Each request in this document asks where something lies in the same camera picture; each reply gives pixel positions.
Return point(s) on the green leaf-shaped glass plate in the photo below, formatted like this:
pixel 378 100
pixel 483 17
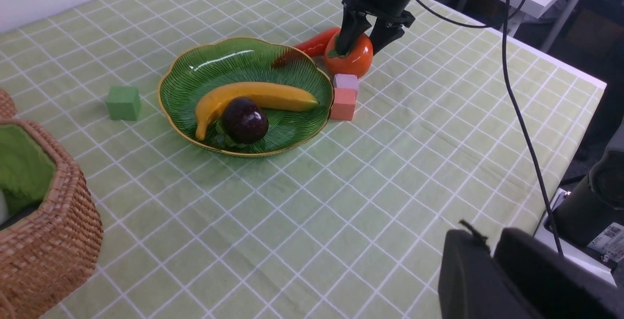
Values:
pixel 208 67

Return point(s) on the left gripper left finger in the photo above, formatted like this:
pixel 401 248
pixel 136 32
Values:
pixel 471 283

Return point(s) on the green foam cube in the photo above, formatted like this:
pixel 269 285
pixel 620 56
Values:
pixel 123 103

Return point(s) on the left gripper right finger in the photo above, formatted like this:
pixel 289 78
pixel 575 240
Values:
pixel 555 286

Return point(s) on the woven wicker basket green lining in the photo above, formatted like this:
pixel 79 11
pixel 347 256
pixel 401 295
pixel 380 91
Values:
pixel 51 231

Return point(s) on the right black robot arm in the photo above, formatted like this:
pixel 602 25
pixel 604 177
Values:
pixel 391 19

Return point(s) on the salmon pink foam cube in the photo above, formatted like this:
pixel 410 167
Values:
pixel 344 105

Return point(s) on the orange persimmon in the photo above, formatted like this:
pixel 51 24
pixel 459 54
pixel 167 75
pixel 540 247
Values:
pixel 357 62

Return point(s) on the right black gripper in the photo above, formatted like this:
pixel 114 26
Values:
pixel 391 18

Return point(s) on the lilac foam cube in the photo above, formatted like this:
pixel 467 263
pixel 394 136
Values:
pixel 346 81

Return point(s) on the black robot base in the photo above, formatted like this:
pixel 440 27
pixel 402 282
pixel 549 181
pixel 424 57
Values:
pixel 588 220

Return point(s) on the yellow banana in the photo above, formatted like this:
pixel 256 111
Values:
pixel 263 94

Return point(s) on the dark purple mangosteen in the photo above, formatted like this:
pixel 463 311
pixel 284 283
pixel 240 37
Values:
pixel 243 121

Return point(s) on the orange red carrot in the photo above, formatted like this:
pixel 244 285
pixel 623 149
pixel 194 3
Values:
pixel 314 47

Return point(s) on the green checkered tablecloth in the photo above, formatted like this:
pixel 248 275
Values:
pixel 350 225

